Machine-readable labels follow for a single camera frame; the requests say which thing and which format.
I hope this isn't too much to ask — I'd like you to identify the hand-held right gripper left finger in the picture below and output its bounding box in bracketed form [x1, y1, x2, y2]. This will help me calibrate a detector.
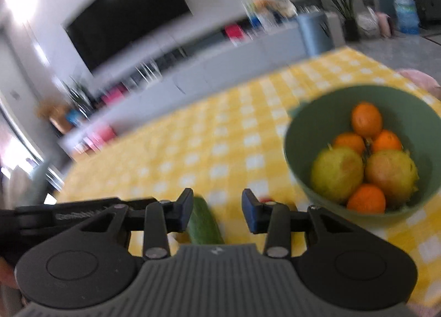
[67, 188, 194, 261]

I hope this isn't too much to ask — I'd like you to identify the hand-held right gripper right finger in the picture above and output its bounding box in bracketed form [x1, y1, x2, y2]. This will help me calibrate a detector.
[241, 189, 366, 259]

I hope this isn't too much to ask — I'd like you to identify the green cucumber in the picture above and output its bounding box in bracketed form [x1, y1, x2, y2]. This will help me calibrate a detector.
[188, 196, 225, 245]

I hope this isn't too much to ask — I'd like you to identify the green colander bowl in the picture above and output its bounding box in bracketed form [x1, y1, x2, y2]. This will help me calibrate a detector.
[284, 85, 441, 226]

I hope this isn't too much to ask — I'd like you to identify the yellow-green pear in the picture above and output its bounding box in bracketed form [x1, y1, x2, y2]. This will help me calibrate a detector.
[364, 150, 419, 195]
[311, 146, 364, 204]

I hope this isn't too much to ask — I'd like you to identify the orange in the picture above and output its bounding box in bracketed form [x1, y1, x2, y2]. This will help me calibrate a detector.
[332, 133, 366, 155]
[351, 103, 383, 138]
[371, 130, 403, 153]
[346, 184, 386, 214]

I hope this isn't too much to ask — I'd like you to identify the yellow checked tablecloth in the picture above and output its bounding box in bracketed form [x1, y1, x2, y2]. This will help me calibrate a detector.
[52, 46, 441, 304]

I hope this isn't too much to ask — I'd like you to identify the pink storage basket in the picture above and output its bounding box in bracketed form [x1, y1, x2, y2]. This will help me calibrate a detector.
[82, 124, 116, 153]

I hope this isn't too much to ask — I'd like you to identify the thin-leaf potted plant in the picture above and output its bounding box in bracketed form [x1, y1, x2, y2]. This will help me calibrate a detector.
[65, 79, 94, 115]

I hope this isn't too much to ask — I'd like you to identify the pink flat box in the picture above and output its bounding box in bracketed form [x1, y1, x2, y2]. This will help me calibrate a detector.
[103, 87, 125, 104]

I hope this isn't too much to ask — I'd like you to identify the white marble tv console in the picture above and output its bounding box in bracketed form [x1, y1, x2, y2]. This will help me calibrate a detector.
[58, 17, 311, 162]

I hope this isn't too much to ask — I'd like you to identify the white wifi router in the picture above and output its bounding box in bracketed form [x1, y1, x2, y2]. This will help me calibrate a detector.
[133, 62, 161, 85]

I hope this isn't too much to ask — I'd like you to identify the red box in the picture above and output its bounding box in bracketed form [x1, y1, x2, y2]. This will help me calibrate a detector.
[224, 26, 242, 42]

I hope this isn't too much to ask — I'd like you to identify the blue-grey trash can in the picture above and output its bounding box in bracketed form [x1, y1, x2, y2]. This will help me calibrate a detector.
[298, 12, 334, 57]

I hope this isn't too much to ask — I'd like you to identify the colourful picture box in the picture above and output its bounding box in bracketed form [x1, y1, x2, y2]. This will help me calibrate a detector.
[243, 0, 297, 26]

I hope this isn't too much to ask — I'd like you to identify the pink chair cushion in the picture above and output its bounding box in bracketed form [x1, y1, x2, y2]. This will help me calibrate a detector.
[396, 69, 441, 98]

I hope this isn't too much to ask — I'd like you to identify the white plastic bag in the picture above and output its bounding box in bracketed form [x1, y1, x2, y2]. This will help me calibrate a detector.
[356, 10, 380, 40]

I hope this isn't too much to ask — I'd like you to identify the pink small appliance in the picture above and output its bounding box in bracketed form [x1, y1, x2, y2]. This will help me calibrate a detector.
[375, 12, 393, 38]

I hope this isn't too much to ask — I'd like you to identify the blue water jug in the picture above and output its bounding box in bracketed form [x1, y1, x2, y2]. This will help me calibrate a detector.
[393, 0, 421, 35]

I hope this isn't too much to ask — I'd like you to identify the black wall television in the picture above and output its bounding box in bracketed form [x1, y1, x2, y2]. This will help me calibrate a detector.
[64, 0, 192, 73]

